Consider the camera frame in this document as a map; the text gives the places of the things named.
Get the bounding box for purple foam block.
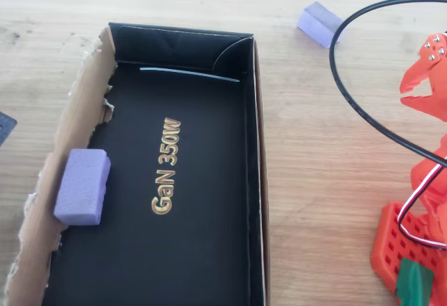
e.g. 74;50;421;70
296;1;347;50
53;148;112;226

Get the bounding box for black cardboard box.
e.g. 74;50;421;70
3;22;272;306

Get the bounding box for red white black servo wire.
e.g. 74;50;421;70
396;161;447;251

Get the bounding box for thick black cable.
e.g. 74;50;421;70
329;0;447;167

